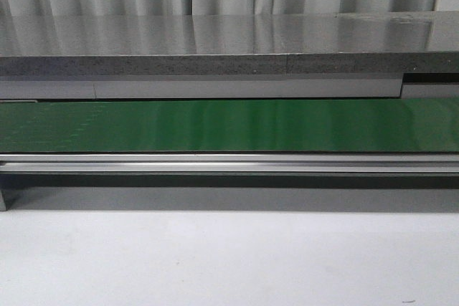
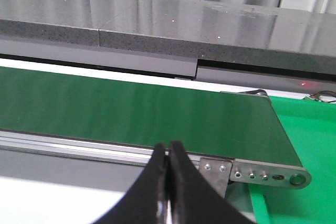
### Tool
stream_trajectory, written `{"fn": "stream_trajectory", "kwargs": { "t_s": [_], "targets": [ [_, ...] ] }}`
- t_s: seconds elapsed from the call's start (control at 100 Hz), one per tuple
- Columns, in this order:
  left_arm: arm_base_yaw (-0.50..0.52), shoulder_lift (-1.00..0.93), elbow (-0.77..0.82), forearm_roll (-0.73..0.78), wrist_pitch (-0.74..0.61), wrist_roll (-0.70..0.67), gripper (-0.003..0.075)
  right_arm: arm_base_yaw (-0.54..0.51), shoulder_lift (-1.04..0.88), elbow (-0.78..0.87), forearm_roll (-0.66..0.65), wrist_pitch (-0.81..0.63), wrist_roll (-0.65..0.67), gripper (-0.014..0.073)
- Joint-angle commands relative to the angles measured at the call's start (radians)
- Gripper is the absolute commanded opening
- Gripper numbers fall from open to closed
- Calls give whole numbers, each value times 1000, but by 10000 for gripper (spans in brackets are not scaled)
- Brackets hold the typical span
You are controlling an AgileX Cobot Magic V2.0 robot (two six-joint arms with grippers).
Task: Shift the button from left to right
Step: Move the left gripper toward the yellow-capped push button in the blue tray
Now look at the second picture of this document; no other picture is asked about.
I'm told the green plastic tray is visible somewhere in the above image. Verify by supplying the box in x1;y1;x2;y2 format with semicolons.
249;97;335;223

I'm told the green conveyor belt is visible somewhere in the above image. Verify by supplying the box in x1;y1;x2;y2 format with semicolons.
1;67;301;166

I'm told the aluminium conveyor frame rail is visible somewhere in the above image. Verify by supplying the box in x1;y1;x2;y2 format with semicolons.
1;131;311;196

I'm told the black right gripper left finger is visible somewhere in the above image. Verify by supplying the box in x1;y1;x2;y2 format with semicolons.
95;143;167;223

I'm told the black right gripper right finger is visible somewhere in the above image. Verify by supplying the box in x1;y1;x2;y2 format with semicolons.
168;141;252;223

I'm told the dark granite counter slab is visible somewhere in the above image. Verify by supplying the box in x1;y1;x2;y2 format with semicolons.
0;0;336;93

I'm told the red black wire bundle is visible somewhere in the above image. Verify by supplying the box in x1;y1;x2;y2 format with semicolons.
304;90;336;103

